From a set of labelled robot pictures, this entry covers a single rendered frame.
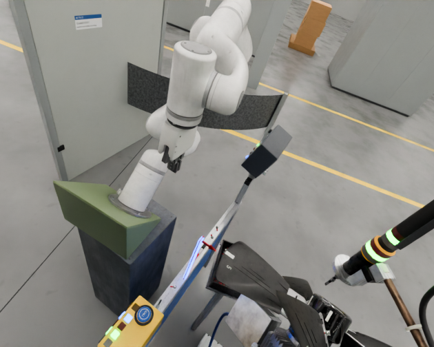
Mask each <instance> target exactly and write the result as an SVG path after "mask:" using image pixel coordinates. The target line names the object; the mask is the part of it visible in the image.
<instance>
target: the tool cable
mask: <svg viewBox="0 0 434 347"><path fill-rule="evenodd" d="M433 296H434V286H432V287H431V288H430V289H429V290H427V292H426V293H425V294H424V295H423V297H422V299H421V301H420V305H419V318H420V323H421V324H417V325H413V326H409V327H406V328H405V329H406V331H407V332H409V331H410V330H413V329H419V330H421V329H422V330H423V333H424V336H425V338H426V340H427V343H428V345H429V347H434V339H433V337H432V334H431V332H430V329H429V327H428V322H427V319H426V309H427V306H428V303H429V301H430V300H431V298H432V297H433Z"/></svg>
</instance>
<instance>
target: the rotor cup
mask: <svg viewBox="0 0 434 347"><path fill-rule="evenodd" d="M312 296H313V298H312V300H311V301H310V303H309V306H310V307H312V308H313V309H315V310H316V311H317V312H318V313H322V316H323V320H324V326H325V330H329V331H330V334H331V335H328V336H327V340H328V344H329V347H331V346H332V344H337V345H338V344H340V343H341V341H342V338H343V335H344V333H345V332H346V331H347V329H348V328H349V326H350V324H352V319H351V318H350V317H349V316H348V315H347V314H346V313H345V312H344V311H342V310H341V309H339V308H338V307H337V306H336V305H334V304H333V303H331V302H330V301H329V300H327V299H325V298H324V297H323V296H321V295H319V294H317V293H314V294H313V295H312ZM331 305H332V306H334V307H332V306H331ZM330 311H332V312H333V313H332V315H331V316H330V318H329V321H326V320H325V319H326V318H327V315H328V314H329V312H330ZM289 327H290V330H291V332H292V333H293V334H294V335H295V333H294V331H293V329H292V327H291V324H290V325H289Z"/></svg>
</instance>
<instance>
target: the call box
mask: <svg viewBox="0 0 434 347"><path fill-rule="evenodd" d="M135 303H137V304H138V305H139V306H140V307H139V308H138V310H137V311H136V312H135V311H133V310H132V309H131V307H133V305H134V304H135ZM142 307H148V308H149V309H150V310H151V312H152V314H151V317H150V319H149V320H148V321H147V322H140V321H138V318H137V313H138V311H139V309H140V308H142ZM127 314H130V315H131V316H132V319H131V321H130V322H129V323H127V322H126V321H125V320H124V318H125V317H126V315H127ZM163 317H164V314H162V313H161V312H160V311H159V310H158V309H156V308H155V307H154V306H152V305H151V304H150V303H149V302H148V301H147V300H146V299H144V298H143V297H142V296H138V297H137V298H136V300H135V301H134V302H133V304H132V305H131V306H130V307H129V308H128V309H127V310H126V312H125V313H124V314H123V316H122V317H121V318H120V319H119V320H118V321H117V323H115V325H114V326H113V327H112V329H111V330H110V331H109V332H108V334H107V335H106V336H105V337H104V338H103V339H102V340H101V342H100V343H99V344H98V347H105V346H104V345H103V343H104V342H105V341H106V340H107V338H110V339H111V340H112V341H113V343H112V345H111V346H110V347H145V346H146V344H147V343H148V341H149V340H150V339H151V338H152V336H153V334H154V333H155V332H156V330H157V329H158V327H159V326H160V325H161V322H162V320H163ZM121 322H123V323H125V324H126V327H125V328H124V329H123V331H121V330H119V329H118V328H117V326H118V325H119V324H120V323H121ZM115 329H116V330H117V331H118V332H119V333H120V335H119V336H118V337H117V338H116V339H113V338H112V337H111V336H110V335H111V334H112V333H113V331H114V330H115Z"/></svg>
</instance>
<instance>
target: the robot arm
mask: <svg viewBox="0 0 434 347"><path fill-rule="evenodd" d="M250 16H251V2H250V0H223V1H222V3H221V4H220V5H219V6H218V7H217V9H216V10H215V12H214V13H213V14H212V16H211V17H209V16H203V17H200V18H198V19H197V20H195V22H194V24H193V25H192V28H191V30H190V33H189V41H179V42H177V43H176V44H175V45H174V53H173V59H172V68H171V74H170V80H169V90H168V96H167V104H165V105H164V106H162V107H160V108H159V109H157V110H156V111H155V112H153V113H152V114H151V115H150V116H149V118H148V119H147V122H146V130H147V132H148V133H149V134H150V135H151V136H153V137H154V138H156V139H157V140H159V145H158V150H155V149H148V150H146V151H145V152H144V154H143V155H142V156H141V159H140V160H139V162H138V164H137V166H136V167H135V169H134V171H133V172H132V175H131V176H130V178H129V180H128V181H127V183H126V185H125V187H124V188H123V190H122V191H121V189H119V190H118V191H117V192H116V194H110V195H109V197H108V200H109V201H110V202H111V203H112V204H113V205H114V206H115V207H117V208H119V209H120V210H122V211H124V212H126V213H128V214H130V215H134V216H136V217H139V218H145V219H148V218H151V216H152V213H151V212H150V211H149V209H147V206H148V204H149V202H150V200H151V199H152V197H153V195H154V193H155V191H156V190H157V188H158V186H159V184H160V183H161V181H162V179H163V177H164V175H165V174H166V172H167V170H168V169H169V170H170V171H173V172H174V173H176V172H177V171H179V170H180V166H181V163H182V159H183V157H184V156H187V155H189V154H191V153H193V152H194V151H196V150H197V148H198V146H199V144H200V134H199V133H198V131H197V126H198V124H199V123H200V122H201V118H202V117H203V110H204V108H206V109H209V110H211V111H213V112H216V113H219V114H223V115H231V114H233V113H234V112H235V111H236V110H237V109H238V106H239V104H240V102H241V100H242V98H243V96H244V93H245V90H246V87H247V82H248V78H249V69H248V65H247V64H248V62H249V61H250V59H251V55H252V51H253V47H252V41H251V36H250V33H249V31H248V28H247V23H248V21H249V18H250ZM215 70H217V71H218V72H220V73H217V72H216V71H215Z"/></svg>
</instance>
